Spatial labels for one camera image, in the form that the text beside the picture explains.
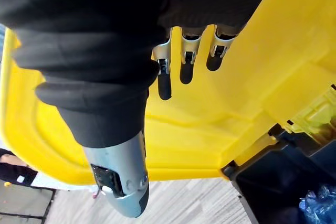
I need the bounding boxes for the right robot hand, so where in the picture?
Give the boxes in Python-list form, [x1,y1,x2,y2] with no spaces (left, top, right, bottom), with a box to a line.
[0,0,281,218]

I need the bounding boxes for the yellow trash can lid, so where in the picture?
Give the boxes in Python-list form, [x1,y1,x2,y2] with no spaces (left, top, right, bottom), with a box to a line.
[0,0,336,185]

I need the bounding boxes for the large dark trash can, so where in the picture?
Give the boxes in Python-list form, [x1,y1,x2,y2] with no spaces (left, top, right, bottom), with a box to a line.
[222,123,336,224]

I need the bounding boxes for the blue plastic trash bag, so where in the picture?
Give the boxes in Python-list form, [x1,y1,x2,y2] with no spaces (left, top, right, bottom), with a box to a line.
[298,184,336,224]

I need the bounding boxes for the person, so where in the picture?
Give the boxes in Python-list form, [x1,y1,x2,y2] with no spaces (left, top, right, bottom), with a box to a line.
[0,148,39,187]

